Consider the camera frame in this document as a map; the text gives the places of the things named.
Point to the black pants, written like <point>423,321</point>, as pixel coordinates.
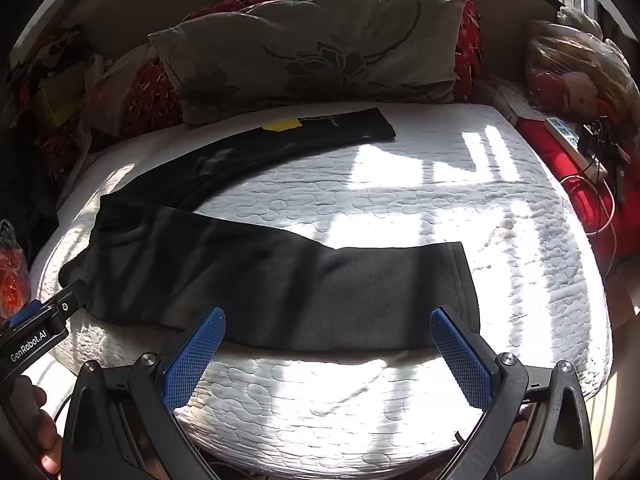
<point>280,280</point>

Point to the pile of clutter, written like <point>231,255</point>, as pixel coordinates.
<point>45,90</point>

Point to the white power strip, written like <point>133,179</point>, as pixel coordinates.
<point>570,145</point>

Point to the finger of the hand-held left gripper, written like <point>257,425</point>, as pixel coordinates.
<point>47,307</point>

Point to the white quilted mattress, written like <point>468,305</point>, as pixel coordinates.
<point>380,240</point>

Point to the clear plastic bag with doll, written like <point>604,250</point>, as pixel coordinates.
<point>580,70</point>

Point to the person's left hand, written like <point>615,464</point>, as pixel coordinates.
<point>42,427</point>

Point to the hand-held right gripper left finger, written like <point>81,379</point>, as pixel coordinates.
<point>192,355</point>

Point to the orange plastic bag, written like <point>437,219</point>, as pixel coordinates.
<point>12,280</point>

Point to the red floral pillow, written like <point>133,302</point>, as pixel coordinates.
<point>467,35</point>

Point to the beige floral pillow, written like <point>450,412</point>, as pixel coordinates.
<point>320,52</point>

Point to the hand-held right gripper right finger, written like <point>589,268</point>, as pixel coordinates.
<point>462,355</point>

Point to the red cloth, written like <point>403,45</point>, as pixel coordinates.
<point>585,185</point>

